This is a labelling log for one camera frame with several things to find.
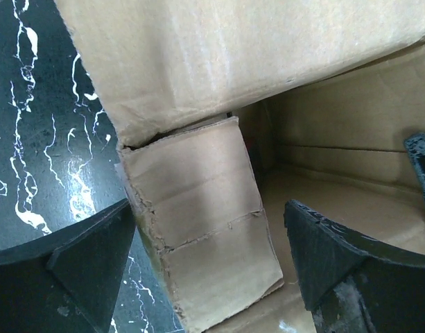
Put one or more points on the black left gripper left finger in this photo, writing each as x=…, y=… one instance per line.
x=69, y=280

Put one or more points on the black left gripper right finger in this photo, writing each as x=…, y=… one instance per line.
x=351, y=282

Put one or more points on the brown cardboard express box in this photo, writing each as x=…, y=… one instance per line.
x=226, y=110

